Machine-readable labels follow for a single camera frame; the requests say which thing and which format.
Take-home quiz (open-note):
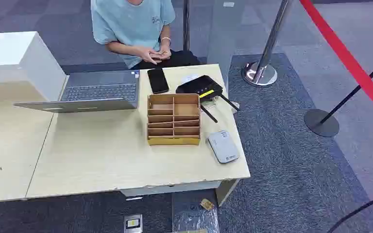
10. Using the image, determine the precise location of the red barrier belt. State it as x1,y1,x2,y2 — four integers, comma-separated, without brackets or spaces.
299,0,373,117

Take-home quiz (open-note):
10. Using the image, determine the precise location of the white box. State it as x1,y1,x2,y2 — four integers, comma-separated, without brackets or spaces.
0,31,68,103

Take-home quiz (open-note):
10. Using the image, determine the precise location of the wooden desk leg panel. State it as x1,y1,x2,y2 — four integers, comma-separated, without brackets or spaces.
215,179,240,207

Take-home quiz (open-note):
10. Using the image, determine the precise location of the black smartphone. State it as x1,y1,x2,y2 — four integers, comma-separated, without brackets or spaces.
147,67,170,95

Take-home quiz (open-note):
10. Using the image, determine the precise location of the person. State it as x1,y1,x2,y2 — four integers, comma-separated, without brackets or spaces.
90,0,203,70

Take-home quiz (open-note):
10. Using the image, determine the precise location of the wooden card box with dividers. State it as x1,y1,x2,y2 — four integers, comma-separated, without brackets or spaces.
147,93,202,147

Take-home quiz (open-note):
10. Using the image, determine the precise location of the person's right hand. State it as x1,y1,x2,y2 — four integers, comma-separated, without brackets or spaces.
137,47,162,65

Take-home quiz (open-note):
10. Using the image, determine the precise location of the black cable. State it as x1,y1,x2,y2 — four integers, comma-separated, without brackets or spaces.
326,189,373,233

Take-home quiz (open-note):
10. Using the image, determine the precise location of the dark metal post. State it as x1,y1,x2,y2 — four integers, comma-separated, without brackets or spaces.
182,0,191,51

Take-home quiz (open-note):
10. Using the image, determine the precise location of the person's hand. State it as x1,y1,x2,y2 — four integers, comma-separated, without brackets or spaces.
150,45,173,62
137,47,162,65

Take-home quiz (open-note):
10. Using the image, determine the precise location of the grey laptop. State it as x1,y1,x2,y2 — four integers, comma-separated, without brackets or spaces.
14,69,141,114

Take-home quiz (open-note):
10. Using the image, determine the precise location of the brown paper scrap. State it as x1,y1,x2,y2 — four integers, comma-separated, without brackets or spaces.
200,198,215,212

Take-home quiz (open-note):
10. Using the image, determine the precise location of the clear plastic wrap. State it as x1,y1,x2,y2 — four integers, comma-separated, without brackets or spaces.
172,189,221,233

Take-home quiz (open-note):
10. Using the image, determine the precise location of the chrome stanchion post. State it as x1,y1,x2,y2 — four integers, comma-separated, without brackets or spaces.
241,0,294,87

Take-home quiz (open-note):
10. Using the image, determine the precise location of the grey card reader device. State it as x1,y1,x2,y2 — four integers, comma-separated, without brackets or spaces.
206,130,240,164

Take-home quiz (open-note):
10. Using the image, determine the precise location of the black router with antennas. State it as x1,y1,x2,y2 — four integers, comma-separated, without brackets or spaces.
175,75,241,124

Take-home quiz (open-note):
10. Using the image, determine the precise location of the black stanchion with round base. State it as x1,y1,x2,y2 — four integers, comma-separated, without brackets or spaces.
304,53,373,138

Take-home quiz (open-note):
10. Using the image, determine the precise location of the person's left hand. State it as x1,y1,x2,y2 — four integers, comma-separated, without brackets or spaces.
150,45,173,62

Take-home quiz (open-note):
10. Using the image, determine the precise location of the white desk rail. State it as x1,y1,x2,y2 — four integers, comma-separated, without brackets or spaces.
120,181,222,198

